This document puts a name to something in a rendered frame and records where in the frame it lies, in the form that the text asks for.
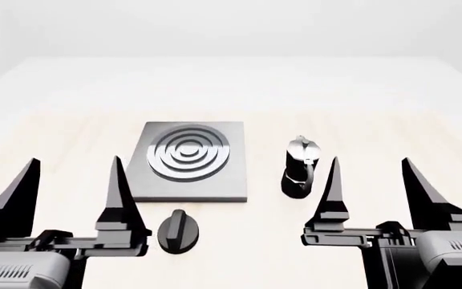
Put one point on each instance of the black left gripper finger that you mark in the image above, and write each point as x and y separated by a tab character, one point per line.
120	216
14	207

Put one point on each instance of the black and silver moka pot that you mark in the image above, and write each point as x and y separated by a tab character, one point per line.
295	180

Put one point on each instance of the black oval stove knob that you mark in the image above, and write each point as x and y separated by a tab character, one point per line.
179	234

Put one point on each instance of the grey square stove plate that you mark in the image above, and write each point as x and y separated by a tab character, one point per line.
223	180

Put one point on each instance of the grey left gripper camera box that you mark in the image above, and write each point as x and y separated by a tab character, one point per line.
18	269

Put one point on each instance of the grey gripper camera box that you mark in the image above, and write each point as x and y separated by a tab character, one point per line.
455	262
18	269

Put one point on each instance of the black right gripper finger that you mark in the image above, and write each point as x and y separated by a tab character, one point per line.
333	210
431	210

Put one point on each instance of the grey right gripper camera box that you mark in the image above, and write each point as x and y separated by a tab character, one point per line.
455	262

